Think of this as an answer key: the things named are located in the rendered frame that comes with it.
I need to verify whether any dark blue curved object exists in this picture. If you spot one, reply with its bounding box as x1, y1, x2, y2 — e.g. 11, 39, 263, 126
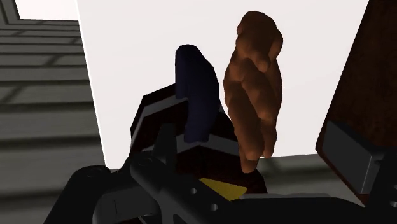
174, 44, 221, 144

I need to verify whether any brown lumpy figure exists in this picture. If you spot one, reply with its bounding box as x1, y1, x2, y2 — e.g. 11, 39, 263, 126
223, 10, 284, 174

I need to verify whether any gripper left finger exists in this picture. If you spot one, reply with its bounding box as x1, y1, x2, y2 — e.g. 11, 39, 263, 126
43, 123, 230, 224

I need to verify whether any dark box with grey band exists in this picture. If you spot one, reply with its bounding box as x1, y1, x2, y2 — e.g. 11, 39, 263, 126
130, 83, 268, 202

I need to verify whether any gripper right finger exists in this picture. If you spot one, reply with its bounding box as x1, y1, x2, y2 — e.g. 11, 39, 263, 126
321, 120, 397, 224

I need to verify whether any dark brown wooden block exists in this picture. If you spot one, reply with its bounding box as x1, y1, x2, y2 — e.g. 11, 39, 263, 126
315, 0, 397, 206

